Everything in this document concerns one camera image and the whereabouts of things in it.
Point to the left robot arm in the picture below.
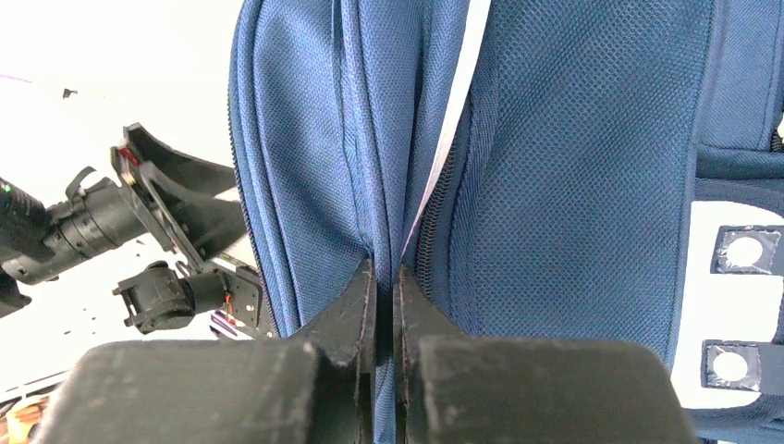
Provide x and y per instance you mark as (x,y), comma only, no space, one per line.
(40,243)

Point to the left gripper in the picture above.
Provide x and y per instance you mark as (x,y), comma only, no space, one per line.
(103,217)

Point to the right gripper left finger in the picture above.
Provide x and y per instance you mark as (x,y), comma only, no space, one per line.
(316,386)

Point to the navy blue student backpack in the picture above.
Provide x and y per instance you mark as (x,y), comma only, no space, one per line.
(536,167)

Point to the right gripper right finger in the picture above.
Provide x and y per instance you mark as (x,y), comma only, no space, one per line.
(455,388)

